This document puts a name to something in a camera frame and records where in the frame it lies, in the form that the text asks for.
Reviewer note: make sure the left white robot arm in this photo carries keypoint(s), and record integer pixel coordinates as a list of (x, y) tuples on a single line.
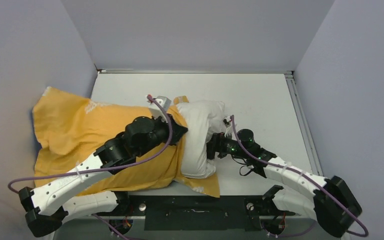
[(139, 137)]

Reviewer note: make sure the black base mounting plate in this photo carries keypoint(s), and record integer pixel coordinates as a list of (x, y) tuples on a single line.
[(199, 213)]

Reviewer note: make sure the yellow and blue pillowcase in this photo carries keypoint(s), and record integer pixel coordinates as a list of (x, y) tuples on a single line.
[(69, 128)]

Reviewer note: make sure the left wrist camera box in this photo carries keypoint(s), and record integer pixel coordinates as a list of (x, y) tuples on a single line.
[(159, 106)]

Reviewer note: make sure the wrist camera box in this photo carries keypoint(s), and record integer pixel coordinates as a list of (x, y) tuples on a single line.
[(159, 106), (227, 121)]

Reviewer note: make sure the white pillow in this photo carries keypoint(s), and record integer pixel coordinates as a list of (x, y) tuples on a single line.
[(203, 119)]

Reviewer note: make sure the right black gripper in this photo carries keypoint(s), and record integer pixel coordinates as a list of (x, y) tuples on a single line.
[(217, 143)]

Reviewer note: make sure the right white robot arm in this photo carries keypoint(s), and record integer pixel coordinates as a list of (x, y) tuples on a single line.
[(329, 201)]

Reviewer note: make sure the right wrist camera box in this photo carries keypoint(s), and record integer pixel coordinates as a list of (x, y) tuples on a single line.
[(227, 121)]

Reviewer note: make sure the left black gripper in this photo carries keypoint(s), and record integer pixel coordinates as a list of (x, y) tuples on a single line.
[(177, 131)]

